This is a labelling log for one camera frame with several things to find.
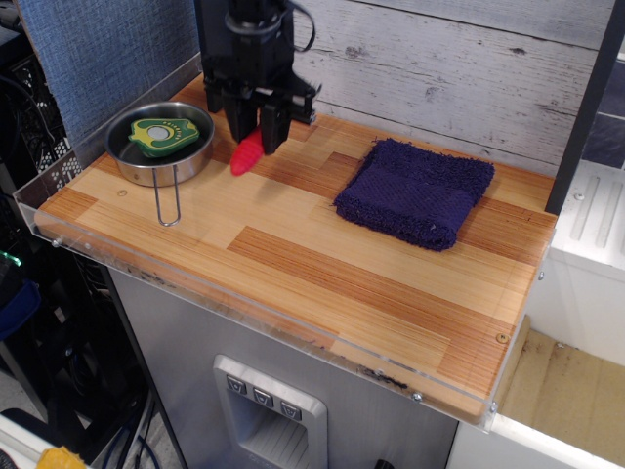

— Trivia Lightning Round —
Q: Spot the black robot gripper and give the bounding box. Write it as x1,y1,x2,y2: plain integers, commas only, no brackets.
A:
223,23,317,155

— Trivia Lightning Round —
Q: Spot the red handled metal fork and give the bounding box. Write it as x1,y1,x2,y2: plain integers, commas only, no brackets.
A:
229,126,265,176

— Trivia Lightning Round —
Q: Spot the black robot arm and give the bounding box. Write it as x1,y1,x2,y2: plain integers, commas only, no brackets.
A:
194,0,319,154

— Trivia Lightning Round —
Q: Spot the green yellow toy pepper slice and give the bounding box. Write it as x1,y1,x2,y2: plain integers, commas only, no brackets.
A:
128,118,200,158

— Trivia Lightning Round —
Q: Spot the blue fabric panel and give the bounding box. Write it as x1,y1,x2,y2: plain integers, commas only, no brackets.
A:
17,0,199,146

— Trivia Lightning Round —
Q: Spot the dark purple folded towel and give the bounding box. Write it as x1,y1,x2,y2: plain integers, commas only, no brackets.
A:
334,139,495,252

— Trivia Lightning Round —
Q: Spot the clear acrylic edge guard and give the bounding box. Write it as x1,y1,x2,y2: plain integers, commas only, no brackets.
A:
13,54,551,435

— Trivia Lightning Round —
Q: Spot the stainless toy fridge cabinet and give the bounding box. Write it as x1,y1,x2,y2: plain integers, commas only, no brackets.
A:
111,272,457,468

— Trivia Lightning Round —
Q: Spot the grey water dispenser panel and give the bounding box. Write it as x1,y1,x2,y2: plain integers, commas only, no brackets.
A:
213,355,329,468

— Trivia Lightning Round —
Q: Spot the white toy sink unit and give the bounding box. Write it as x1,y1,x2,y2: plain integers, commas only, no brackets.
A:
448,161,624,468

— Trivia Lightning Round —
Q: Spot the steel pan with wire handle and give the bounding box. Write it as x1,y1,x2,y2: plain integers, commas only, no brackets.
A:
104,102,215,227

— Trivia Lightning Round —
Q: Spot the black vertical post right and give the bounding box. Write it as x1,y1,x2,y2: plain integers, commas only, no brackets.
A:
545,0,624,215

